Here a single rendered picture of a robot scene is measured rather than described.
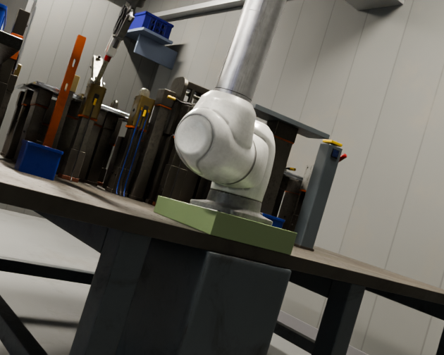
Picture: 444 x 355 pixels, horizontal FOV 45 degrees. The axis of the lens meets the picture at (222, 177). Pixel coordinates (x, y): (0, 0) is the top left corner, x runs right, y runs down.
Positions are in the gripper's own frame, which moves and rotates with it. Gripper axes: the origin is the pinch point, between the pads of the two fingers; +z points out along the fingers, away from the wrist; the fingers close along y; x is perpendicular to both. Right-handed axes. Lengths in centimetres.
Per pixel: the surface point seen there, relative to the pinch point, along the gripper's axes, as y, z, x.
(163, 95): -8.7, 7.5, -21.7
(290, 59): 238, 7, -206
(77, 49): 1.5, 6.6, 10.5
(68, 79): -3.4, 16.5, 10.1
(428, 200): 43, 23, -231
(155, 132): -14.4, 19.8, -23.2
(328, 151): -19, 1, -92
